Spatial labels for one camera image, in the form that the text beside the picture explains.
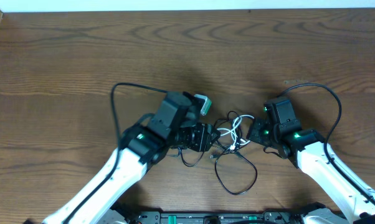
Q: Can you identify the white usb cable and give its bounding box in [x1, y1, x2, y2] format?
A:
[216, 114, 255, 150]

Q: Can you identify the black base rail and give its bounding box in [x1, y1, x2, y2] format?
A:
[93, 202, 344, 224]

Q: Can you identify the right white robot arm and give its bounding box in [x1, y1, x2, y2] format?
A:
[247, 96, 375, 223]

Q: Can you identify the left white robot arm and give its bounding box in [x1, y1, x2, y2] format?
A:
[42, 91, 220, 224]

